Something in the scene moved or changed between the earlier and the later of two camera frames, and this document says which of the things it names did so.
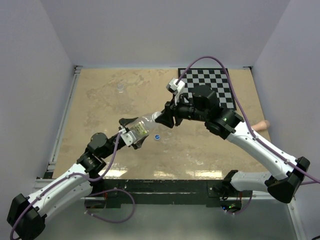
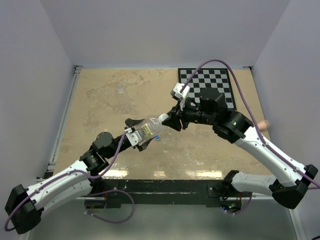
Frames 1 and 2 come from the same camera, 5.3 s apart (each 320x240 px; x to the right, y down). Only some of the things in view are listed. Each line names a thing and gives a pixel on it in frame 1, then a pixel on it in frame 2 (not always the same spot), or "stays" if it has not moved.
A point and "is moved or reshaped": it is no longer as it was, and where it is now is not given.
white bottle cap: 155,114 is moved or reshaped
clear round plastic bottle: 120,87 stays
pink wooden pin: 263,125 stays
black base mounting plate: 172,191 stays
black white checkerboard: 216,78 stays
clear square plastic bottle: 141,126 is moved or reshaped
